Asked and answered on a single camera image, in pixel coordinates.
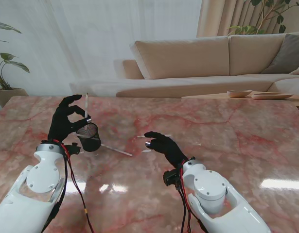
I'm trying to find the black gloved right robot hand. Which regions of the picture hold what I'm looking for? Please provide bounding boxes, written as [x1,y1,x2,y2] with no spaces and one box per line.
[144,131,189,168]

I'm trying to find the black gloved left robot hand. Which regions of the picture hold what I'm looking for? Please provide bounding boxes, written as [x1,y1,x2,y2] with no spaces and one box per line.
[47,94,93,144]

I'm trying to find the black mesh brush holder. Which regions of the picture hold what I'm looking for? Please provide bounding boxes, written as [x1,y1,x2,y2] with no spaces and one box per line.
[75,122,102,152]

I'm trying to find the beige plant pot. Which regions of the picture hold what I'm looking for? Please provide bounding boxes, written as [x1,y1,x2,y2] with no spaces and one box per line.
[0,87,29,109]

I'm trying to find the large-leaf green houseplant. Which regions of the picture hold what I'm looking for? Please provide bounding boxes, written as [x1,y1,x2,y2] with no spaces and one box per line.
[0,20,30,91]

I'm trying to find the light wooden coffee table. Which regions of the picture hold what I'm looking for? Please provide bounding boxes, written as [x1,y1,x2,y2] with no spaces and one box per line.
[181,93,299,109]

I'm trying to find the light wooden bowl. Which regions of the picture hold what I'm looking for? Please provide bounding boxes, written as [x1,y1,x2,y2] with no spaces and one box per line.
[227,89,253,98]

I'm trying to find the beige sectional sofa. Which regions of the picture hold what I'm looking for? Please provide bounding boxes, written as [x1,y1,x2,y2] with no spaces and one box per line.
[69,31,299,98]

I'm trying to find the sheer white curtain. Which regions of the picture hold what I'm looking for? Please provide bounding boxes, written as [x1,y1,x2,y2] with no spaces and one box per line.
[0,0,203,97]

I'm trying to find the shallow wooden tray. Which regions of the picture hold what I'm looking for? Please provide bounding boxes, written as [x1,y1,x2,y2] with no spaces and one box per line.
[251,92,294,100]

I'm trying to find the beige pleated curtain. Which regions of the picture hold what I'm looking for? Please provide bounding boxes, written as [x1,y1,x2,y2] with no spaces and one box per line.
[196,0,299,38]

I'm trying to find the grey sofa cushion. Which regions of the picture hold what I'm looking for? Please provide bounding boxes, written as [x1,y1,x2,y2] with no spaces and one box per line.
[261,33,299,74]

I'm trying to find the tall branching green plant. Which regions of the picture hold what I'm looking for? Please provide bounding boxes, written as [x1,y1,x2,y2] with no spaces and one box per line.
[227,0,299,36]

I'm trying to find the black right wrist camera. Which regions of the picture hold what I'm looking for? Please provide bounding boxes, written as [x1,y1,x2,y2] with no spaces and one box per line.
[163,168,182,187]

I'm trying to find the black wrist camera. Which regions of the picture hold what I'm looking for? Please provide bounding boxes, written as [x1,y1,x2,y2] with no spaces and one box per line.
[163,168,182,187]
[66,143,82,156]

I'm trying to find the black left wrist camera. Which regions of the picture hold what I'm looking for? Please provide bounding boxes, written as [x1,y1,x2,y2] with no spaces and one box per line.
[66,143,82,156]

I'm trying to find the red and black left arm cables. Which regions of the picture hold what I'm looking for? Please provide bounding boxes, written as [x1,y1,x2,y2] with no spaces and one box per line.
[39,140,95,233]

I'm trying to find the red and black arm cables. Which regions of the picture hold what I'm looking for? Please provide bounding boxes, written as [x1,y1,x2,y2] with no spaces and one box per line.
[39,140,95,233]
[175,162,210,233]

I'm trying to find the red and black right arm cables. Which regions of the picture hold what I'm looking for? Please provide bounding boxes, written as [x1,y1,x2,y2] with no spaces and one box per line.
[175,162,210,233]

